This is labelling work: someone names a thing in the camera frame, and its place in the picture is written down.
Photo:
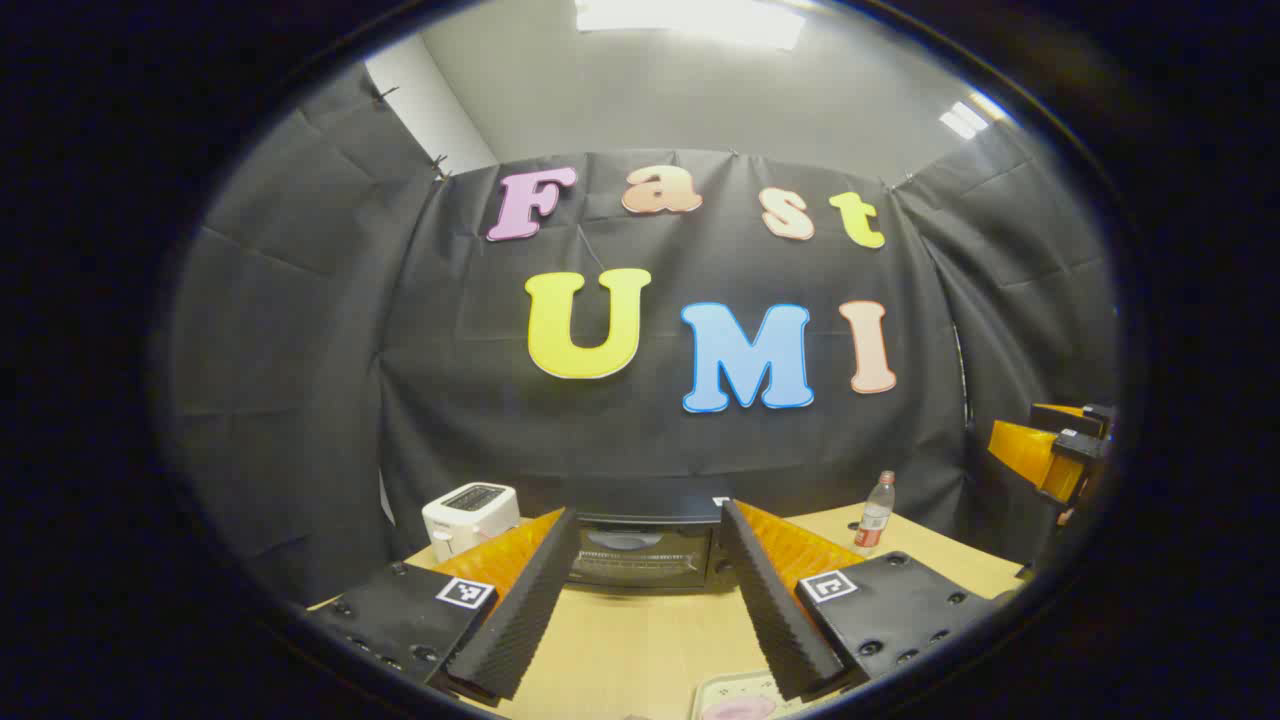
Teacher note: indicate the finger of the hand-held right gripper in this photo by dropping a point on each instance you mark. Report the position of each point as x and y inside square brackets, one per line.
[1025, 450]
[1075, 415]

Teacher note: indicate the pink food slice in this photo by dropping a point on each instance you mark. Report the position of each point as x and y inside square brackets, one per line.
[740, 708]

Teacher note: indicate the black backdrop cloth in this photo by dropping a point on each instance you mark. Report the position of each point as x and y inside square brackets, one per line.
[450, 400]

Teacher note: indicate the cream rectangular food tray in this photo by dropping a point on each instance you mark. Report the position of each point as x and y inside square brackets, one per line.
[735, 685]

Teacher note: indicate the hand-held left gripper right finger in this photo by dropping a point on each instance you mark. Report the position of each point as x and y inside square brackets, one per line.
[770, 610]

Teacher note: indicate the clear plastic water bottle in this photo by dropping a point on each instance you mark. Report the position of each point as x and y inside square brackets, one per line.
[874, 520]

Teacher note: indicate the ceiling light panel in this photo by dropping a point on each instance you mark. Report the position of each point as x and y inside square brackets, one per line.
[968, 115]

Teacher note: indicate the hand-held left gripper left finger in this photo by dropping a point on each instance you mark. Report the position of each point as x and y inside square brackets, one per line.
[530, 600]

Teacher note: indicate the black electric oven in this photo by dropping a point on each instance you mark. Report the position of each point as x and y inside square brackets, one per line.
[640, 570]

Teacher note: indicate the white toaster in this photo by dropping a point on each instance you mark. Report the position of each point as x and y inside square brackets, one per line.
[468, 515]

